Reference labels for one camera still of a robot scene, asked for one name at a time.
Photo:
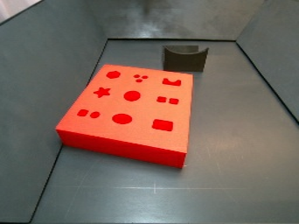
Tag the red shape sorting board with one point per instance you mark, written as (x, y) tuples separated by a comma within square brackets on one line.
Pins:
[(133, 113)]

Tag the dark curved holder block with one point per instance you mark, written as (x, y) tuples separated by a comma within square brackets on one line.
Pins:
[(185, 58)]

